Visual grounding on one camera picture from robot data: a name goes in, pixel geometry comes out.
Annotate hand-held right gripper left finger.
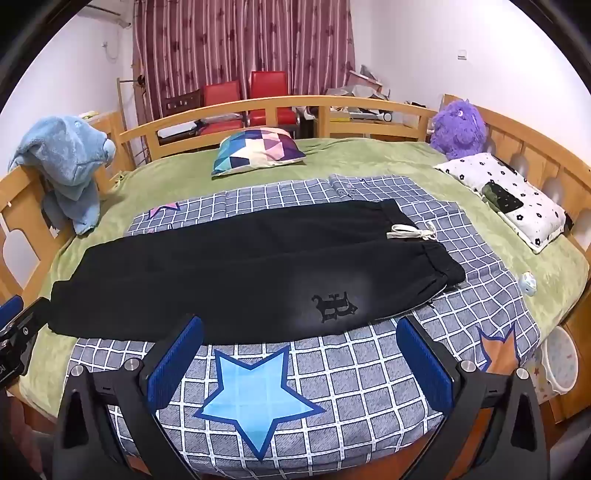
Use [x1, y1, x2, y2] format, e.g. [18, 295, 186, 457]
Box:
[54, 315, 206, 480]

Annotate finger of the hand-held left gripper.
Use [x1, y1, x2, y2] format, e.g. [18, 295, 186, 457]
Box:
[7, 298, 51, 356]
[0, 295, 25, 329]

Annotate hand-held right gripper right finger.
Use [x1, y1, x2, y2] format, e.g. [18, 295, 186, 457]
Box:
[396, 316, 548, 480]

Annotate black pants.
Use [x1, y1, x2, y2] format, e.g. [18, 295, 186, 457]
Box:
[47, 198, 466, 346]

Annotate grey plaid star blanket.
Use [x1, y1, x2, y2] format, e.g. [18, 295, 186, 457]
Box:
[65, 174, 539, 480]

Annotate white plastic basin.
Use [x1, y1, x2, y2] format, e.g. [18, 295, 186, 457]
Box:
[538, 325, 580, 400]

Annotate light blue plush toy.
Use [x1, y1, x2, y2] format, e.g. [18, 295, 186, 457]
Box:
[8, 115, 117, 236]

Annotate white flower print pillow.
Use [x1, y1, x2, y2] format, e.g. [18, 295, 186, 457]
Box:
[434, 153, 568, 254]

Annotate green bed sheet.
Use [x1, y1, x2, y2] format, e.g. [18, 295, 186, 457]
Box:
[9, 136, 591, 411]

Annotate colourful geometric pillow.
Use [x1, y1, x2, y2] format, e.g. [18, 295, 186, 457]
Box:
[211, 128, 308, 177]

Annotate purple plush toy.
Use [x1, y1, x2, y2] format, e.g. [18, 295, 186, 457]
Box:
[430, 99, 488, 161]

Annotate dark brown wooden chair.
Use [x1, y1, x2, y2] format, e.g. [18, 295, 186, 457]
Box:
[166, 90, 205, 121]

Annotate red chair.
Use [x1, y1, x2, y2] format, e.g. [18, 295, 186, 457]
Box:
[203, 80, 245, 131]
[249, 71, 296, 126]

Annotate grey paper pile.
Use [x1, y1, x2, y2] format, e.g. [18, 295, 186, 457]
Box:
[323, 65, 393, 101]

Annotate white air conditioner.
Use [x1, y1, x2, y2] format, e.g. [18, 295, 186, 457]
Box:
[76, 0, 132, 28]

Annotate red striped curtain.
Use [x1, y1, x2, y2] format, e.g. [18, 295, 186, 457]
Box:
[131, 0, 356, 123]

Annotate wooden bed frame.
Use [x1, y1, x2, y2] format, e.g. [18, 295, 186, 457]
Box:
[0, 95, 591, 425]

